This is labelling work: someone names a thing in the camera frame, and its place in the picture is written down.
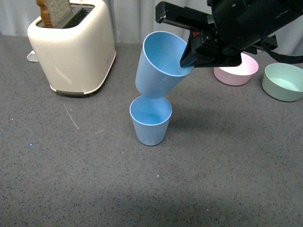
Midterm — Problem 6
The toasted bread slice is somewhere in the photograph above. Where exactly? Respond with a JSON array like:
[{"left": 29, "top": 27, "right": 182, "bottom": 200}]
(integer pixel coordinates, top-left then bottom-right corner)
[{"left": 36, "top": 0, "right": 71, "bottom": 28}]

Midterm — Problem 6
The light blue plastic cup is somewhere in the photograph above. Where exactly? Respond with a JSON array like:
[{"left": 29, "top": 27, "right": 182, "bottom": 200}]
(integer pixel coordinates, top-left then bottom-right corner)
[{"left": 129, "top": 96, "right": 172, "bottom": 146}]

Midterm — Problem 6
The cream white toaster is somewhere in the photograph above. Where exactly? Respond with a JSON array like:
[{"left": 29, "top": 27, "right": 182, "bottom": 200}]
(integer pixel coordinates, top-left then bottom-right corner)
[{"left": 27, "top": 0, "right": 116, "bottom": 96}]

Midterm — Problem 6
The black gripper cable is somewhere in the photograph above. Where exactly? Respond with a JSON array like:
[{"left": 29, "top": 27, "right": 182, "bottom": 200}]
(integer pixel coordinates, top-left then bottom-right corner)
[{"left": 260, "top": 37, "right": 303, "bottom": 64}]

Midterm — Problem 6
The pink plastic bowl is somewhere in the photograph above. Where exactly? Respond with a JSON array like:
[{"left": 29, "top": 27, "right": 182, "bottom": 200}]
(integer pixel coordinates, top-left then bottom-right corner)
[{"left": 214, "top": 53, "right": 258, "bottom": 86}]

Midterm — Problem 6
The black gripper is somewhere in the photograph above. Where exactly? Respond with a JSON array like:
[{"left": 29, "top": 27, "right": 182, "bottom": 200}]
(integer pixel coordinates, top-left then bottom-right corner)
[{"left": 155, "top": 0, "right": 303, "bottom": 68}]

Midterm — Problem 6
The mint green plastic bowl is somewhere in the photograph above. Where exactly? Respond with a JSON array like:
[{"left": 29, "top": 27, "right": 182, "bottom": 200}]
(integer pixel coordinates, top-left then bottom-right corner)
[{"left": 262, "top": 63, "right": 303, "bottom": 102}]

